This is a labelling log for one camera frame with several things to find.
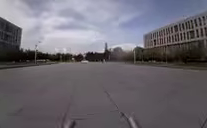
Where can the row of dark trees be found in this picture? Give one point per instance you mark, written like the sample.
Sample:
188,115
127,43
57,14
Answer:
47,56

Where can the grey paved slab ground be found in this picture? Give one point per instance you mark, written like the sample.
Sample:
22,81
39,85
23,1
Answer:
101,90

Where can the short pale pole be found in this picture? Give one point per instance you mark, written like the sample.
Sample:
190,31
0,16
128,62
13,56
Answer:
134,56

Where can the dark many-windowed building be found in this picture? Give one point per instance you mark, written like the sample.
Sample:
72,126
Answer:
4,33

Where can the robot's own part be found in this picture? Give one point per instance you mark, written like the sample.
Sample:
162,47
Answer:
132,122
69,124

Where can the pale long many-windowed building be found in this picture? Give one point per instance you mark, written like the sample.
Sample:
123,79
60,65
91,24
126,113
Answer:
181,31

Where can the dark verge strip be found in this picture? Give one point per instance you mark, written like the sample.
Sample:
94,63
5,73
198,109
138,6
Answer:
184,66

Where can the pale lamp pole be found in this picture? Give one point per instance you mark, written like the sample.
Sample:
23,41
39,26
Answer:
35,55

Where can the row of bare trees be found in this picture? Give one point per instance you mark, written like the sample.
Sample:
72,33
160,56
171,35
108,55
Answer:
177,54

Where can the distant slim tower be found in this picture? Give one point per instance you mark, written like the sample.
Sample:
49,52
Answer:
106,47

